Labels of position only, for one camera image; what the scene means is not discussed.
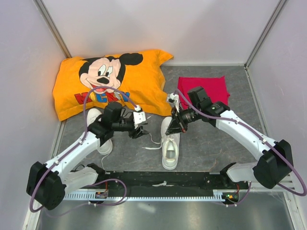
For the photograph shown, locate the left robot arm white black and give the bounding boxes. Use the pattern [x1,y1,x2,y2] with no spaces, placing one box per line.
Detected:
[26,102,148,212]

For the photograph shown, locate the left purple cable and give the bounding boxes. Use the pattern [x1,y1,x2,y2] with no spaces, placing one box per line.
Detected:
[28,86,141,213]

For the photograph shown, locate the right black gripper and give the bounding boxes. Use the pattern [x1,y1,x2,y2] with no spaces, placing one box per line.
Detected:
[165,105,201,135]

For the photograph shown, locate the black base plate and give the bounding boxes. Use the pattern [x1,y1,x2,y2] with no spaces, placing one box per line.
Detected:
[96,171,248,196]

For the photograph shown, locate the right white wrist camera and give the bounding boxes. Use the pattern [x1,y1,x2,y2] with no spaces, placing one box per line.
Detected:
[166,93,180,112]

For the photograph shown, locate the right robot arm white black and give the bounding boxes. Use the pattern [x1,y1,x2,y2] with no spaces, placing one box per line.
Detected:
[165,86,293,189]

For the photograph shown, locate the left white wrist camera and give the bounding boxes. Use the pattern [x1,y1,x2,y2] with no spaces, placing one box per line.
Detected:
[133,105,146,127]

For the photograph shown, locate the orange Mickey Mouse pillow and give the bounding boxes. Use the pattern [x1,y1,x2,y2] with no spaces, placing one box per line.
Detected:
[53,49,173,121]

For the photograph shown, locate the purple cable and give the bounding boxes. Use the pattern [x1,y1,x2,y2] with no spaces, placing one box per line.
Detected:
[173,89,307,197]
[28,86,141,213]

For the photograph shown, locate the slotted aluminium cable duct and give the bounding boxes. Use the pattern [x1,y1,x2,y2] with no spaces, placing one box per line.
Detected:
[64,189,238,202]

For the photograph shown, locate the red folded cloth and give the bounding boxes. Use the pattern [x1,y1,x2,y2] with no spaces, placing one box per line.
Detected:
[177,76,230,105]

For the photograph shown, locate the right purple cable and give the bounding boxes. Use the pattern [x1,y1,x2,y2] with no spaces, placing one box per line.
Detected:
[173,89,307,197]

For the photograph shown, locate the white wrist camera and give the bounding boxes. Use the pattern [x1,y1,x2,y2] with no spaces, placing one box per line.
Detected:
[166,93,180,112]
[133,105,146,127]

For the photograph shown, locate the white sneaker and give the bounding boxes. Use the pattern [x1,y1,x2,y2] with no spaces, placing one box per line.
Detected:
[86,108,113,169]
[143,116,180,170]

